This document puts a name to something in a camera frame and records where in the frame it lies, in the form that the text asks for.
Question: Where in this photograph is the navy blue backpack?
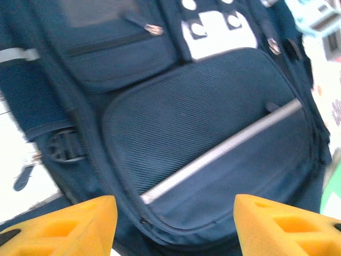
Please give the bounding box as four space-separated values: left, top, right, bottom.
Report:
0 0 334 256

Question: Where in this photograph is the green notebook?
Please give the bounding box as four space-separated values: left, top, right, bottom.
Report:
319 159 341 222

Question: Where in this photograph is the teal calculator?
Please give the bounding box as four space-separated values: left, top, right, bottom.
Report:
293 0 341 62

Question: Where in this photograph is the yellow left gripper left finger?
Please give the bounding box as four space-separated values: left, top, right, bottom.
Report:
0 195 118 256

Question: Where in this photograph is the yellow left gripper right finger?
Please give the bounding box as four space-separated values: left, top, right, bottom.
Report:
234 194 341 256

